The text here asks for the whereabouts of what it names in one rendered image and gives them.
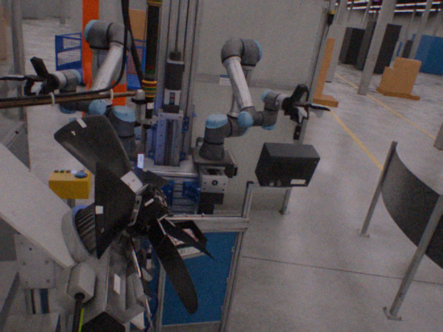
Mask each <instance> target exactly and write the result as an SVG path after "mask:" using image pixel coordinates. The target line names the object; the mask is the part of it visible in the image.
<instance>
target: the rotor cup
mask: <svg viewBox="0 0 443 332"><path fill-rule="evenodd" d="M135 193H136V196H141V198H142V201H141V202H140V207H139V209H138V213H137V216H136V221H135V222H134V224H133V225H129V226H128V227H126V230H128V232H130V234H132V235H133V236H135V237H137V238H140V239H142V237H144V236H146V235H147V234H146V233H147V227H146V225H149V227H150V225H152V223H153V222H154V220H155V218H157V219H160V218H162V217H164V216H165V215H167V216H169V215H170V213H171V206H170V203H169V200H168V199H167V197H166V196H165V194H163V192H162V191H161V190H160V188H159V187H158V186H156V185H155V184H152V183H150V184H148V185H147V186H145V187H144V188H143V189H140V190H139V191H137V192H135ZM158 196H160V197H162V201H161V200H160V199H159V197H158ZM151 199H154V201H152V202H150V203H149V204H148V205H147V206H145V203H146V202H148V201H149V200H151ZM167 216H166V217H167ZM166 217H164V218H162V219H165V218H166ZM162 219H160V220H159V221H161V220H162Z"/></svg>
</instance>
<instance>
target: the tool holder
mask: <svg viewBox="0 0 443 332"><path fill-rule="evenodd" d="M131 91H132V92H135V96H134V97H131V102H133V103H135V117H136V121H137V122H138V123H142V124H147V125H152V124H156V123H158V119H159V118H158V117H157V116H155V115H153V118H151V119H146V118H145V113H146V104H147V99H145V92H137V91H136V90H131Z"/></svg>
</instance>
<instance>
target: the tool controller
mask: <svg viewBox="0 0 443 332"><path fill-rule="evenodd" d="M319 161H320V156H319V154H318V153H317V151H316V149H315V147H313V145H309V144H282V143H267V142H265V143H264V145H263V147H262V151H261V154H260V157H259V160H258V161H257V165H256V169H255V171H254V173H255V175H256V178H257V180H258V182H259V184H260V186H288V187H307V186H308V185H309V182H310V180H311V178H312V176H313V175H314V172H315V170H316V168H317V166H318V163H319Z"/></svg>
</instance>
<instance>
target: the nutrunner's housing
mask: <svg viewBox="0 0 443 332"><path fill-rule="evenodd" d="M145 99H147V104H146V113H145V118H146V119H151V118H153V110H154V97H145ZM143 128H145V129H149V128H151V125H150V124H143Z"/></svg>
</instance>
